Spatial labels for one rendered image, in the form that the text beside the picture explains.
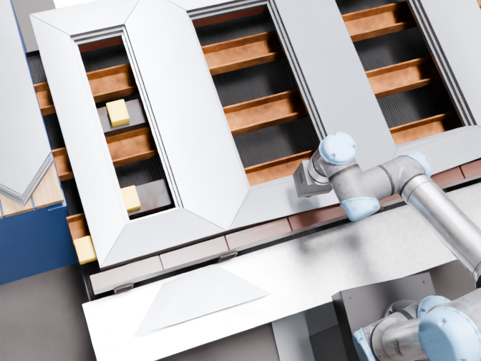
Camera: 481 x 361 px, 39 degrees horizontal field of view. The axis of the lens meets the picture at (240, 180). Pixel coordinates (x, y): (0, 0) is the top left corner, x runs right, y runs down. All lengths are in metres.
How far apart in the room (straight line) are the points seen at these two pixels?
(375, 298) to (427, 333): 0.60
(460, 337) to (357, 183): 0.41
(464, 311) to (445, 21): 1.14
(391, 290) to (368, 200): 0.50
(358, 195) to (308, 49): 0.65
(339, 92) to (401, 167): 0.49
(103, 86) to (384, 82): 0.88
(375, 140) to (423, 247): 0.37
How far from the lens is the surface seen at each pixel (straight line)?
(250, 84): 2.27
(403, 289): 1.95
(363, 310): 1.90
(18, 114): 1.89
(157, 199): 1.86
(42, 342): 2.59
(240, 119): 2.07
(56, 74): 1.91
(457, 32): 2.21
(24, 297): 2.62
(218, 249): 1.78
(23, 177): 1.82
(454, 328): 1.27
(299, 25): 2.04
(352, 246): 2.02
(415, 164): 1.55
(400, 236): 2.08
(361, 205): 1.48
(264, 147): 2.19
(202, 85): 1.90
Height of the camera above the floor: 2.55
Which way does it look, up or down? 70 degrees down
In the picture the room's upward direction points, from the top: 25 degrees clockwise
